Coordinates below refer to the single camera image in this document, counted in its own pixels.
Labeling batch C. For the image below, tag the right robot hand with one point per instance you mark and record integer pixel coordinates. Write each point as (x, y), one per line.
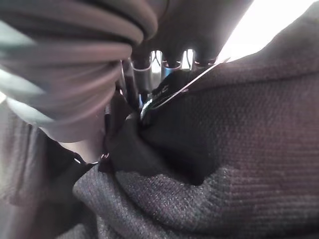
(74, 62)

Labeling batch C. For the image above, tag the dark knitted garment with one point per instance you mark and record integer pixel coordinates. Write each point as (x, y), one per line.
(224, 149)

